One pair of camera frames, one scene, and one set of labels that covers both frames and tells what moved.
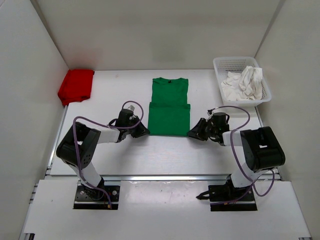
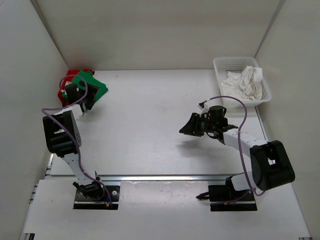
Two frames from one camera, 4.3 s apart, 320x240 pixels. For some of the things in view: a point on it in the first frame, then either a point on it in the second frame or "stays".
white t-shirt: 247,86 stays
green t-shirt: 169,112 -> 87,77
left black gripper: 142,130 -> 91,91
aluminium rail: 200,177 stays
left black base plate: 93,198 stays
